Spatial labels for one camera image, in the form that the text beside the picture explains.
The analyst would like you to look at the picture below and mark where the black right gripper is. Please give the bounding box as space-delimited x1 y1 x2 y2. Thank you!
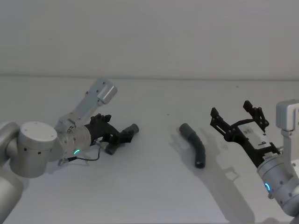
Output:
209 100 281 168

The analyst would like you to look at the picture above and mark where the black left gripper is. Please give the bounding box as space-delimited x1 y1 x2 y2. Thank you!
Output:
84 113 137 150

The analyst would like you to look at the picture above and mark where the short dark grey tube piece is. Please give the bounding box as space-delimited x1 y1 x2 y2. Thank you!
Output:
104 123 140 155

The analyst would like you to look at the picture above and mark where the curved black ribbed tube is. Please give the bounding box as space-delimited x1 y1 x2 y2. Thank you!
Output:
178 122 206 169

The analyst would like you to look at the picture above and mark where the white table cloth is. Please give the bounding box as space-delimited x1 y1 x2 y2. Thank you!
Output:
0 74 299 224

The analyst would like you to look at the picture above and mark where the white backdrop curtain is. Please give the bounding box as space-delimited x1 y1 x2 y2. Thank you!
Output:
0 0 299 81

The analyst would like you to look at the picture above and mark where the thin dark wrist cable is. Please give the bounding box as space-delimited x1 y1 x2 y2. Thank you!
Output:
58 141 101 167

